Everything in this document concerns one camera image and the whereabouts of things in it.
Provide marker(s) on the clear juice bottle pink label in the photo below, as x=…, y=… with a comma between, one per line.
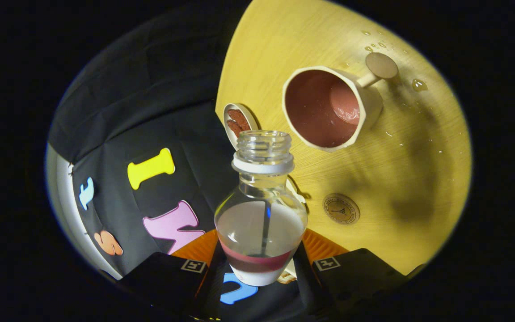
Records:
x=262, y=232

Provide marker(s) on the wooden table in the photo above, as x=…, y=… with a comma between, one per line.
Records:
x=373, y=179

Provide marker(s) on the cream cup pink inside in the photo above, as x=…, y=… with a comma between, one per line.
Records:
x=320, y=112

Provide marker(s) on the black backdrop cloth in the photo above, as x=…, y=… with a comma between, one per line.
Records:
x=150, y=112

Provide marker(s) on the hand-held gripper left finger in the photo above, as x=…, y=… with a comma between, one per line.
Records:
x=210, y=286

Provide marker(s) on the round white plate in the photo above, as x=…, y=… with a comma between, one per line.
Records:
x=248, y=123

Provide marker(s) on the round brown coaster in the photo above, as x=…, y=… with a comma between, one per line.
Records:
x=341, y=209

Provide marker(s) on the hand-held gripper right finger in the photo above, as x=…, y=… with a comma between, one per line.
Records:
x=304, y=286

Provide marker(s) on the white rectangular divided dish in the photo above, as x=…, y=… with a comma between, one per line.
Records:
x=297, y=190

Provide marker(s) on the red fried food piece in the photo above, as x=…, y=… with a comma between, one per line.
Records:
x=233, y=128
x=239, y=117

